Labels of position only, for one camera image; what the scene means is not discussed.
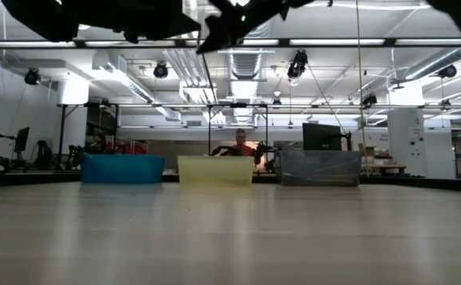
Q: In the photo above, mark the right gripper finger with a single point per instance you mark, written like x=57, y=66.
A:
x=214, y=37

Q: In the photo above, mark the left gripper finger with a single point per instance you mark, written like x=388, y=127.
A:
x=191, y=24

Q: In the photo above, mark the black background robot arm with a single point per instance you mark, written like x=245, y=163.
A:
x=260, y=152

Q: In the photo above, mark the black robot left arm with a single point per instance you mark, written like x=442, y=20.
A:
x=48, y=16

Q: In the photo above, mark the person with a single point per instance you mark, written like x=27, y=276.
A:
x=100, y=144
x=240, y=138

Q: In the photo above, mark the yellow plastic bin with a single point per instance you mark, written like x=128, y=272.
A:
x=216, y=170

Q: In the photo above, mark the black computer monitor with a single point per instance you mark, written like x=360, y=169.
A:
x=321, y=136

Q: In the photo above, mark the blue plastic bin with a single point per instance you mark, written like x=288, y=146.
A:
x=121, y=168

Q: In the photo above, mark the grey plastic bin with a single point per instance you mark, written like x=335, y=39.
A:
x=319, y=168

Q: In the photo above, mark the small black monitor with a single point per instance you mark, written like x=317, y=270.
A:
x=22, y=138

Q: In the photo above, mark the cardboard box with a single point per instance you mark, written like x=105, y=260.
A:
x=370, y=151

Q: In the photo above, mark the wooden desk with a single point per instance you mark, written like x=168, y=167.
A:
x=389, y=166

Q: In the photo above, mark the white pillar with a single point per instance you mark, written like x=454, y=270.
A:
x=398, y=158

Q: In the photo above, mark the black ceiling camera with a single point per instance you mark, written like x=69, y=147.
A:
x=369, y=100
x=32, y=77
x=160, y=71
x=447, y=71
x=298, y=63

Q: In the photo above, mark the black metal gantry frame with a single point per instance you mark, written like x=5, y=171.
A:
x=238, y=105

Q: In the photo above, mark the black aluminium table frame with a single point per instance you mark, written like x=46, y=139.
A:
x=24, y=180

